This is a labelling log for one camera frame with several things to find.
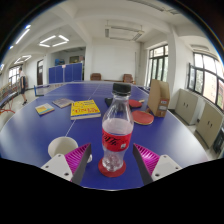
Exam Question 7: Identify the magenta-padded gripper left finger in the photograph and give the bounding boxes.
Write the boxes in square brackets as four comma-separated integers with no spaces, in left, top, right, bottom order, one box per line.
[40,142,93,186]

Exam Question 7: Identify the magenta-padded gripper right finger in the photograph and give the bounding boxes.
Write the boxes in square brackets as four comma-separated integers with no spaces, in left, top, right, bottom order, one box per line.
[132,142,183,187]

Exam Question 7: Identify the clear red-labelled drink bottle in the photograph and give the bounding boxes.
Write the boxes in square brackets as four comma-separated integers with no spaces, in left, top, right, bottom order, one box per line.
[100,82,135,173]

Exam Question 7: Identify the white mug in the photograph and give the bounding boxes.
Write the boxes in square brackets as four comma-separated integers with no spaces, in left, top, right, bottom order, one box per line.
[47,135,94,164]

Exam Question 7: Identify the red table tennis paddle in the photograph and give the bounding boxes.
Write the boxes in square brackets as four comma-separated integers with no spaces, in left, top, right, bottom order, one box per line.
[131,109,155,126]
[128,98,146,109]

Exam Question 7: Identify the grey thin book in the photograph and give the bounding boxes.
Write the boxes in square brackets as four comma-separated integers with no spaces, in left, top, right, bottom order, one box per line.
[52,97,75,109]

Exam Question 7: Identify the small yellow and blue book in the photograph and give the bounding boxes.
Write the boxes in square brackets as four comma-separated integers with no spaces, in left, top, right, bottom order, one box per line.
[34,102,56,116]

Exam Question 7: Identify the brown cardboard box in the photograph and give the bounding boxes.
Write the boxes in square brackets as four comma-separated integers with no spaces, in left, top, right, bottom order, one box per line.
[146,78,171,118]

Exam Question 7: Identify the beige cabinet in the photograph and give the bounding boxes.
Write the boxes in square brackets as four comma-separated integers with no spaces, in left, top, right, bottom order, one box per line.
[174,88,200,126]
[195,102,224,149]

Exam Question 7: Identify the blue-framed court barrier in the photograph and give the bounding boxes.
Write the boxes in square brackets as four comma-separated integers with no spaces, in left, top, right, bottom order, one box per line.
[33,83,52,98]

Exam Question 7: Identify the brown armchair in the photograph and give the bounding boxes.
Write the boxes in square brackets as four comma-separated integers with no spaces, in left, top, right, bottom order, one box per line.
[89,72,102,82]
[122,73,135,84]

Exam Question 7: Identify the blue partition panels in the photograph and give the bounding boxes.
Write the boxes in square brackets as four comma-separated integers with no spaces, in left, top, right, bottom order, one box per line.
[48,62,84,84]

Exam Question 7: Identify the blue red-legged table tennis table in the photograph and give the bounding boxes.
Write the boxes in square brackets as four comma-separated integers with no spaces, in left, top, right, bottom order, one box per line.
[0,89,19,116]

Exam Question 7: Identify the black-framed window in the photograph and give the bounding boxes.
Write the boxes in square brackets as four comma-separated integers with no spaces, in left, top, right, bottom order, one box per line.
[187,52,224,111]
[146,44,169,88]

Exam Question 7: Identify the person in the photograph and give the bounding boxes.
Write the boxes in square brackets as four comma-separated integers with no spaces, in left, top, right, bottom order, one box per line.
[18,66,29,106]

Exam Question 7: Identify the dark door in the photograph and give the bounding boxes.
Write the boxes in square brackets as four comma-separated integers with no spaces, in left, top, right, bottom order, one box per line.
[36,59,45,86]

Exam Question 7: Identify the shelf unit with books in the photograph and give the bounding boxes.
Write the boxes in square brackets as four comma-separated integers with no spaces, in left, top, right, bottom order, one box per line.
[0,81,21,101]

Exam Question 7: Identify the ceiling strip lights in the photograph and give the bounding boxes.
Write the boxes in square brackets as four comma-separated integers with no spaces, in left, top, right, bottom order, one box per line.
[0,23,70,73]

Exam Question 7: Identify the white ceiling air conditioner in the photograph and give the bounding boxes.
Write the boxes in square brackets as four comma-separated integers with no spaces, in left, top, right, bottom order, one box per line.
[104,25,145,42]

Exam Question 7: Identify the framed wall picture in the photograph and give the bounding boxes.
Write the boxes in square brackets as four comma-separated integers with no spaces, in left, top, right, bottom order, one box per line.
[69,55,84,64]

